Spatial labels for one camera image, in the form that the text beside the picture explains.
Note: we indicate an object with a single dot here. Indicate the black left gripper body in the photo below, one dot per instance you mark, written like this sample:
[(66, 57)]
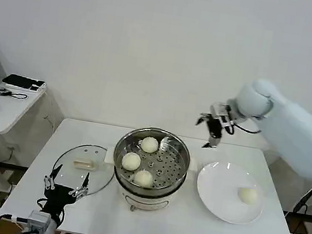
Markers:
[(57, 199)]

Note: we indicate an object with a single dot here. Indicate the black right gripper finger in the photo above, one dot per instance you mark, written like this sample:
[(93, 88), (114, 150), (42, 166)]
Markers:
[(212, 143), (204, 118)]

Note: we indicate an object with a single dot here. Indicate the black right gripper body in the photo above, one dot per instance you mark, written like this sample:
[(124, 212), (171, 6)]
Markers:
[(215, 128)]

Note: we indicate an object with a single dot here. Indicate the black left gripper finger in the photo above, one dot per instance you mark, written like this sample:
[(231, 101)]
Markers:
[(53, 173), (84, 184)]

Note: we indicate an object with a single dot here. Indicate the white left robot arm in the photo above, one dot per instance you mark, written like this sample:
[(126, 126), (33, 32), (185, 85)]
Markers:
[(38, 221)]

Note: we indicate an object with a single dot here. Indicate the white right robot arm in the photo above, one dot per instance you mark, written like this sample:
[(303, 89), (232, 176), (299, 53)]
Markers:
[(290, 129)]

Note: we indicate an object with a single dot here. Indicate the glass lid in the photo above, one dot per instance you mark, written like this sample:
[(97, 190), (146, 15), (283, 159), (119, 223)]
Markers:
[(71, 176)]

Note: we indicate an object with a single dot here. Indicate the steel steamer basket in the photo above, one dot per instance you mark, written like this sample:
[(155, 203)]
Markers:
[(166, 163)]

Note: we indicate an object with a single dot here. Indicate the white plate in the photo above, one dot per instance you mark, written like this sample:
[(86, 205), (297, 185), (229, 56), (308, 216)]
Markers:
[(221, 192)]

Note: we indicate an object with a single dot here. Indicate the white steamed bun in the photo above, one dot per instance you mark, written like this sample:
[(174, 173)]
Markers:
[(247, 195), (143, 178), (131, 161), (149, 144)]

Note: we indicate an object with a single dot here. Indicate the white electric cooker base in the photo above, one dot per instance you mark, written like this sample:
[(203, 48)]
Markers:
[(147, 202)]

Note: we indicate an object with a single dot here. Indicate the white side table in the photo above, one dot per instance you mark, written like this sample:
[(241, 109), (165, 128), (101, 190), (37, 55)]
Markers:
[(1, 116)]

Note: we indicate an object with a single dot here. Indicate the white flat box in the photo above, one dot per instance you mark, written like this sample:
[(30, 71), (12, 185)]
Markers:
[(37, 89)]

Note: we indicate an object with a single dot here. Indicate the black flat device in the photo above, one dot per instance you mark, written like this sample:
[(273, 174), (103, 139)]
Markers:
[(22, 81)]

